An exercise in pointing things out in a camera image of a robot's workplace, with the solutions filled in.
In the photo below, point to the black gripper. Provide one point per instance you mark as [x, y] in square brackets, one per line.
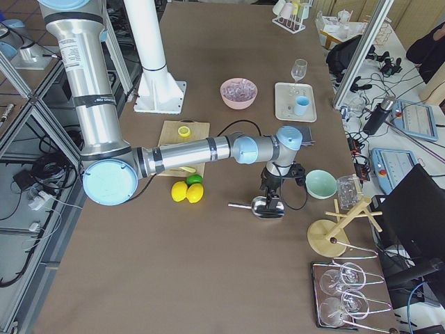
[271, 182]

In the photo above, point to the metal ice scoop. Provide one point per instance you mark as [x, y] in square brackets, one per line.
[258, 208]

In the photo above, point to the light blue cup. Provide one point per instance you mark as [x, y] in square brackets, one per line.
[301, 105]

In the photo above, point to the clear ice cubes pile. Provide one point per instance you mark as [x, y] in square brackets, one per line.
[239, 90]

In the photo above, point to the pink cup on rack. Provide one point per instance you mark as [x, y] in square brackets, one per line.
[286, 10]

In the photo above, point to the green bowl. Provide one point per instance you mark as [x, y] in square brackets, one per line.
[320, 184]

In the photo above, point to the wooden mug tree stand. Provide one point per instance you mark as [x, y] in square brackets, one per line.
[328, 238]

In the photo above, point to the glass jar mug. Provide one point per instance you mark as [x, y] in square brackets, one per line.
[349, 191]

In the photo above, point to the lower yellow lemon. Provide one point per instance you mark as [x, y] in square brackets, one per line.
[195, 193]

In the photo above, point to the yellow lemon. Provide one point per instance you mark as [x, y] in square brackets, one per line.
[178, 191]
[195, 193]

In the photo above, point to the grey folded cloth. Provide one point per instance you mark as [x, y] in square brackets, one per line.
[307, 138]

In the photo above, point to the green lime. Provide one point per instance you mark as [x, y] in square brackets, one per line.
[194, 179]

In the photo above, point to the yellow plastic knife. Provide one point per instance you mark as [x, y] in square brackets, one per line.
[187, 170]

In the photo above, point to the upper yellow lemon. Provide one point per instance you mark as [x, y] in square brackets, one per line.
[178, 191]

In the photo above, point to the hanging wine glass far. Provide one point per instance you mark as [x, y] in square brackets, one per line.
[346, 276]

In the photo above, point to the hanging wine glass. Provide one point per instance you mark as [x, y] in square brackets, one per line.
[346, 276]
[344, 312]

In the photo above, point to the cream rabbit tray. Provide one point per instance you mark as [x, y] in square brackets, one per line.
[284, 103]

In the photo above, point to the half lemon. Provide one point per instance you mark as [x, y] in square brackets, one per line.
[184, 131]

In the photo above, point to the pink bowl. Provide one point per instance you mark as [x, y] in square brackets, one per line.
[237, 105]

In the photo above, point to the black tray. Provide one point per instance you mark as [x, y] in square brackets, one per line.
[317, 270]

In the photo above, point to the blue teach pendant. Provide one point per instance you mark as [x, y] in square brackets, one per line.
[391, 166]
[415, 119]

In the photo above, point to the hanging wine glass near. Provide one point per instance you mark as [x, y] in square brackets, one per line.
[344, 312]

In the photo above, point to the bamboo cutting board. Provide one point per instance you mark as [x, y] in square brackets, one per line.
[169, 136]

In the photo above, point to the clear wine glass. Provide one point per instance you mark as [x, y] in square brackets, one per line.
[298, 72]

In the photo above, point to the black thermos bottle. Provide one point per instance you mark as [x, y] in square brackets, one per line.
[379, 115]

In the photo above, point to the black bag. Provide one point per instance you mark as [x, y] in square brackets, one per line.
[339, 58]

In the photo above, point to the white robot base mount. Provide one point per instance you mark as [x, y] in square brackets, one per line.
[158, 91]

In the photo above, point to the white wire cup rack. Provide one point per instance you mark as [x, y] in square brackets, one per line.
[300, 13]

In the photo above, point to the aluminium frame post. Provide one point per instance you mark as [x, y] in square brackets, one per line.
[367, 39]

